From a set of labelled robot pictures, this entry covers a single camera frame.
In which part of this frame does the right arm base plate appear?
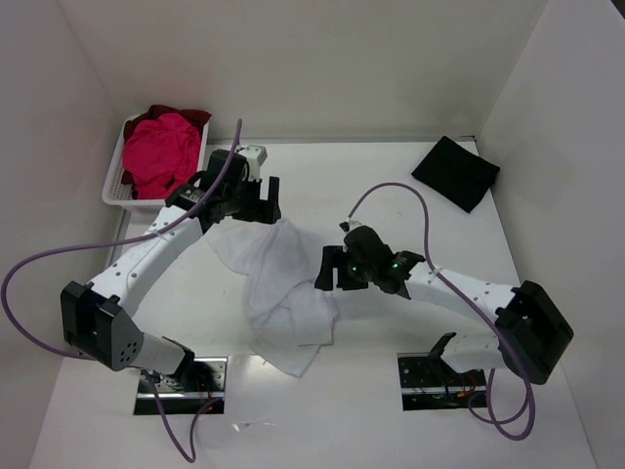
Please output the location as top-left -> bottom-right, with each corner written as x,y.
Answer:
396,354 -> 486,411

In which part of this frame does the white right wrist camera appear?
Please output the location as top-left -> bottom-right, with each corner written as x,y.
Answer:
339,220 -> 360,234

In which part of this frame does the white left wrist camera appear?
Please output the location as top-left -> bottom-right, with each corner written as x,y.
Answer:
237,146 -> 268,181

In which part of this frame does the white t shirt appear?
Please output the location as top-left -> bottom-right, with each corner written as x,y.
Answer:
207,219 -> 338,378

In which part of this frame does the folded black t shirt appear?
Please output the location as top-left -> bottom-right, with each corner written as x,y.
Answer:
411,136 -> 500,213

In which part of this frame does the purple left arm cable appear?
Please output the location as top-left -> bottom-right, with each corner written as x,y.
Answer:
2,118 -> 244,464

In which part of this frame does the dark red t shirt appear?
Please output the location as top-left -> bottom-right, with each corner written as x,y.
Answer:
121,104 -> 213,187

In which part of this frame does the pink t shirt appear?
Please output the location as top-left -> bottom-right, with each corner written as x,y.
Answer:
121,112 -> 203,200

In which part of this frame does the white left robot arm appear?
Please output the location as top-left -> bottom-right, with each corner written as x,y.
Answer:
61,146 -> 281,388

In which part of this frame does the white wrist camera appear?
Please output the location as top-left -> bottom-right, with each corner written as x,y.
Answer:
339,220 -> 360,234
237,146 -> 268,181

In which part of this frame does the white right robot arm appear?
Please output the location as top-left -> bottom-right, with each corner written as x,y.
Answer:
314,226 -> 574,385

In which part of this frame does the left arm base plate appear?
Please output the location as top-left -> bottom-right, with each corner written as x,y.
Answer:
133,357 -> 229,415

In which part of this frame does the white plastic basket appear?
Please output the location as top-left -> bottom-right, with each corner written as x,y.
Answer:
101,112 -> 211,213

